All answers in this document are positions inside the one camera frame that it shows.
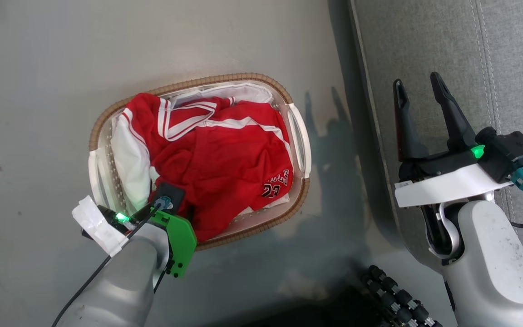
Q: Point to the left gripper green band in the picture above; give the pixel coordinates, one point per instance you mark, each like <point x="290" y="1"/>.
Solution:
<point x="180" y="240"/>

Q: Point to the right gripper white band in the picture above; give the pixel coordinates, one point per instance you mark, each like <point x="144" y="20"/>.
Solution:
<point x="447" y="186"/>

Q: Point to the red and white sports garment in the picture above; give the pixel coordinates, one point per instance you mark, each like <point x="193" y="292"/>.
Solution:
<point x="225" y="154"/>

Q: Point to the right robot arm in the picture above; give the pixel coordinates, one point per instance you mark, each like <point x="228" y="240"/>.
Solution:
<point x="493" y="263"/>

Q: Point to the woven-rim white laundry basket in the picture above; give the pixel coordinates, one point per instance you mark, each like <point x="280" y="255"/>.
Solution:
<point x="298" y="136"/>

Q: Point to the white basket liner cloth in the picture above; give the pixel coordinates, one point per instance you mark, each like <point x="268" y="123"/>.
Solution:
<point x="248" y="93"/>

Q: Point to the left wrist teal connector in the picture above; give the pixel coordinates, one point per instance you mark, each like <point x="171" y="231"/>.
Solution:
<point x="164" y="202"/>

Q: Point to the grey fabric sofa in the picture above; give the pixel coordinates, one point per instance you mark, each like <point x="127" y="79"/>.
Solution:
<point x="425" y="41"/>

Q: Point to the black ribbed roller wheel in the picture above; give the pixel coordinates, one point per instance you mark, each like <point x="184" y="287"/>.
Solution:
<point x="397" y="299"/>

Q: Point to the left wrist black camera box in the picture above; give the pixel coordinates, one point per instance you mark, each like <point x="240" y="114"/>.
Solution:
<point x="173" y="190"/>

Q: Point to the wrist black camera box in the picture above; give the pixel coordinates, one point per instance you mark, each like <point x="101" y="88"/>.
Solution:
<point x="513" y="152"/>
<point x="173" y="190"/>

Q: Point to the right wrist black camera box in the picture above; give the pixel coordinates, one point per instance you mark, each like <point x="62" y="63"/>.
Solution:
<point x="513" y="152"/>

